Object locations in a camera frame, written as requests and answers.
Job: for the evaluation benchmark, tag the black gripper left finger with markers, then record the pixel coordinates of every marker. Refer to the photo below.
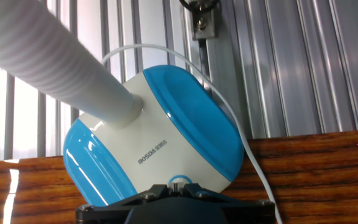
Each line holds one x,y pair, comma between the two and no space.
104,214

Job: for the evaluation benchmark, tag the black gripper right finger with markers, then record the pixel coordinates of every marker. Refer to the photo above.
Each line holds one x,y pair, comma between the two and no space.
247,214

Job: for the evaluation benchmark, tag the blue and white desk lamp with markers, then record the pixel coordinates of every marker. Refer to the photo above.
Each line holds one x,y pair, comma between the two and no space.
166,133

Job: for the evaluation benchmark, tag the wood grain table mat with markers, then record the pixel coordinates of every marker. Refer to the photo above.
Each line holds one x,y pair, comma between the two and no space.
322,174

